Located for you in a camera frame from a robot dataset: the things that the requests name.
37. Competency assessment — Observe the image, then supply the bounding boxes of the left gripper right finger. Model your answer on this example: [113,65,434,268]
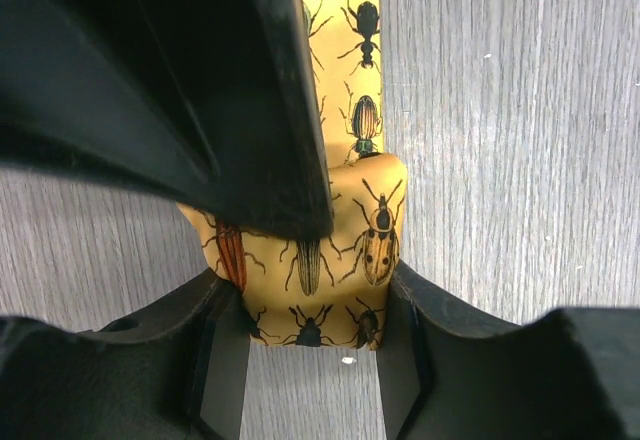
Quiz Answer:
[376,264,639,439]

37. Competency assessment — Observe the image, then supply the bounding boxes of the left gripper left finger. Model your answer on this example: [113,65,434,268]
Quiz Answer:
[1,271,250,439]

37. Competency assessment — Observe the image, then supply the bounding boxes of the yellow beetle print tie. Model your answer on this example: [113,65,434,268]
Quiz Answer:
[182,0,408,349]

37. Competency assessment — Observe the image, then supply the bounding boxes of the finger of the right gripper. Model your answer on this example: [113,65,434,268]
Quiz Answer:
[1,0,280,232]
[214,0,333,239]

